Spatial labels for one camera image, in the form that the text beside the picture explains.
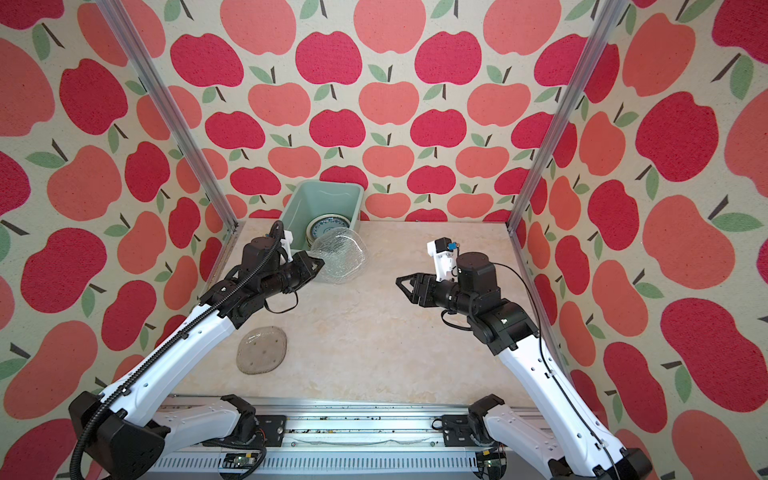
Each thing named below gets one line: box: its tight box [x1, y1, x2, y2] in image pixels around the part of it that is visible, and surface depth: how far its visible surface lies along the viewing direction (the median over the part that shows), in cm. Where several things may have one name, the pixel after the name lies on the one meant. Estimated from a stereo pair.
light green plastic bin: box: [280, 180, 364, 251], surface depth 112 cm
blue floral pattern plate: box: [306, 213, 351, 249], surface depth 117 cm
